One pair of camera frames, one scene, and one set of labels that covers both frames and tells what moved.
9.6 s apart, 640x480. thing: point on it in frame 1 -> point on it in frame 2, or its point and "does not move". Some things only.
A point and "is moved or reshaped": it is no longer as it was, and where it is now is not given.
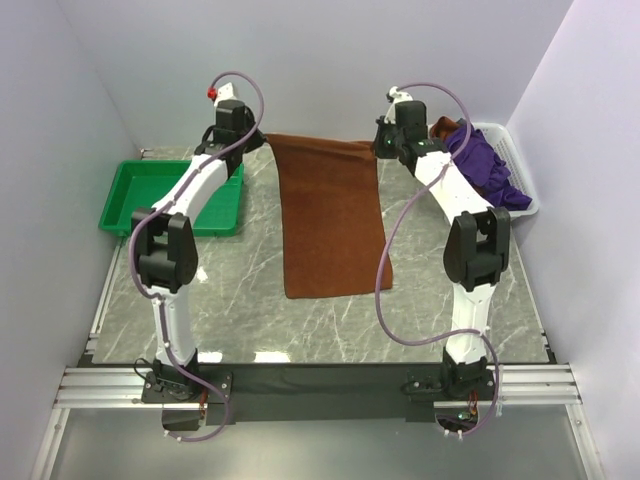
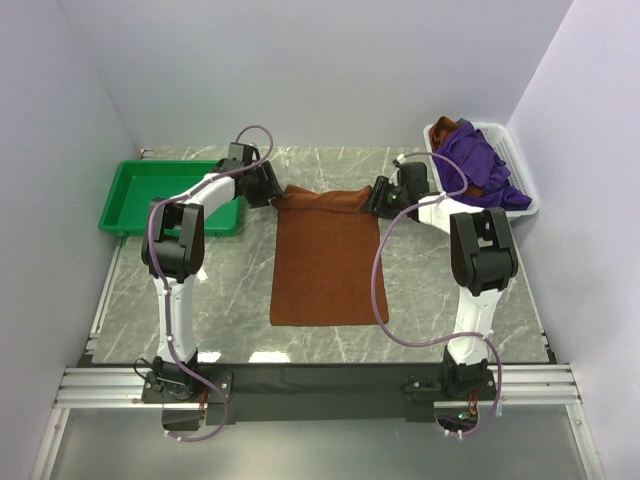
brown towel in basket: (442, 126) does not move
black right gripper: (379, 150) -> (376, 201)
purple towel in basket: (486, 170) does not move
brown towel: (334, 239) is moved or reshaped
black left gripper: (257, 142) -> (271, 188)
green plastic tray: (141, 184) does not move
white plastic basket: (500, 139) does not move
